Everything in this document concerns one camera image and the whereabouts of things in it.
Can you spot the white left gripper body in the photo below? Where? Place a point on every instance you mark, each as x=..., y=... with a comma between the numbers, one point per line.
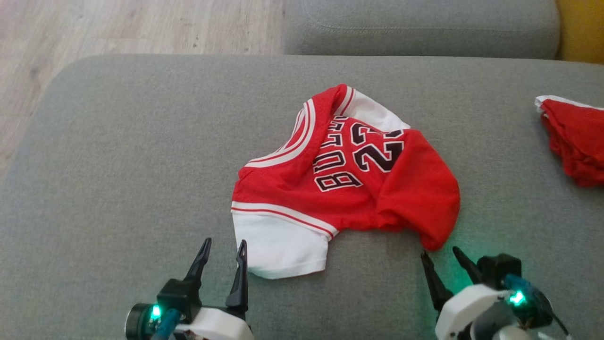
x=212, y=326

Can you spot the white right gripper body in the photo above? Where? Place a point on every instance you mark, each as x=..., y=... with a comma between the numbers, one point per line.
x=460, y=311

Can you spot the red basketball jersey with number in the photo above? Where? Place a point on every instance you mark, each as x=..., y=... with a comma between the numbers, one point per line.
x=330, y=189

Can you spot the red shorts with white trim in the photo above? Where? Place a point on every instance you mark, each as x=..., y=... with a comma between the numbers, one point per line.
x=580, y=141

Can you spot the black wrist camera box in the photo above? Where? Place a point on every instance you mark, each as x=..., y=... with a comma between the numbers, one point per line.
x=498, y=269
x=177, y=295

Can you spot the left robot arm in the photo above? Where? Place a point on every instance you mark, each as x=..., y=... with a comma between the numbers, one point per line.
x=137, y=323

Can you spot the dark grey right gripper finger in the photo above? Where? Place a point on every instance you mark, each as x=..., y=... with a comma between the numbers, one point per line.
x=469, y=271
x=436, y=290

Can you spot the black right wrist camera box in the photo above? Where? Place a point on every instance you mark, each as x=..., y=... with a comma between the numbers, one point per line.
x=498, y=269

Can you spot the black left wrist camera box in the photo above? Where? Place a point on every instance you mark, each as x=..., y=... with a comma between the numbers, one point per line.
x=177, y=295

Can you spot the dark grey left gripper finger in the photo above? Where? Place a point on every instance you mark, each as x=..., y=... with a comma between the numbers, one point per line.
x=240, y=283
x=200, y=264

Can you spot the wide yellow sofa backrest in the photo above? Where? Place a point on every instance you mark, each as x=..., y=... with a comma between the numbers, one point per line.
x=583, y=28

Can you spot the large grey sofa chaise cushion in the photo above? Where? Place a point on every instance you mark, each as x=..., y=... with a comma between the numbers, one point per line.
x=118, y=189

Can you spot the grey sofa seat cushion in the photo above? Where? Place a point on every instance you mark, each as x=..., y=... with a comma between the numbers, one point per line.
x=424, y=28

